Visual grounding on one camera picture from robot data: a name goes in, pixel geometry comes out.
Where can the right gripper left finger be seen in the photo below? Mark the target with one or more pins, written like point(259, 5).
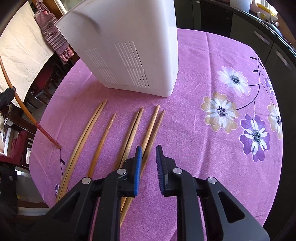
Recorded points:
point(91, 209)

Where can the white plastic utensil holder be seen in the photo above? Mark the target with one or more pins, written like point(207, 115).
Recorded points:
point(128, 45)

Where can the ridged wooden chopstick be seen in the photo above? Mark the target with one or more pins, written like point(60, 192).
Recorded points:
point(99, 148)

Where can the white hanging cloth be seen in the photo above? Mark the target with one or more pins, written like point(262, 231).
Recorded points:
point(24, 51)

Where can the green lower kitchen cabinets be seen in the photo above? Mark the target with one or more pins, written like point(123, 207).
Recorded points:
point(219, 18)

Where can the pink floral tablecloth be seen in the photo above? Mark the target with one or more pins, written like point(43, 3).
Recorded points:
point(222, 120)

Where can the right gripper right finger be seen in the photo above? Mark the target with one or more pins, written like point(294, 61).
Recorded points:
point(206, 210)

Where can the purple checked apron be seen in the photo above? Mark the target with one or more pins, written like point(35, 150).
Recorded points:
point(53, 37)

